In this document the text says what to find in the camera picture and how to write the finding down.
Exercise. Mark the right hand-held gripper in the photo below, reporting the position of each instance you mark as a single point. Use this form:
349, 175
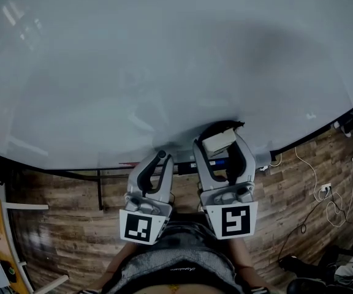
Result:
234, 219

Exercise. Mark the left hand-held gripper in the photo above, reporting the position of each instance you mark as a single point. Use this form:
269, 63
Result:
146, 213

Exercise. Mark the white whiteboard eraser black felt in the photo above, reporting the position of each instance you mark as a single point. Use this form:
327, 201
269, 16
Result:
219, 141

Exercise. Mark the large white whiteboard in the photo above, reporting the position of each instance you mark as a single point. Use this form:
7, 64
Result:
103, 72

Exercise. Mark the person's left forearm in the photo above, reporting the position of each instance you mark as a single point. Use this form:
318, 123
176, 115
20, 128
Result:
121, 259

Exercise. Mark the person's right forearm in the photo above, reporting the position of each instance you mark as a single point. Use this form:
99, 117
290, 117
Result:
241, 256

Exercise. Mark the white marker with blue cap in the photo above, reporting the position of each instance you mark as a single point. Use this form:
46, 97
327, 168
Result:
221, 163

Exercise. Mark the person's dark denim shorts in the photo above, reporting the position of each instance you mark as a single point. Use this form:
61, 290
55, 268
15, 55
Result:
185, 234

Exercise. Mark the person's grey knit top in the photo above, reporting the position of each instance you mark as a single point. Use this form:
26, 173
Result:
164, 262

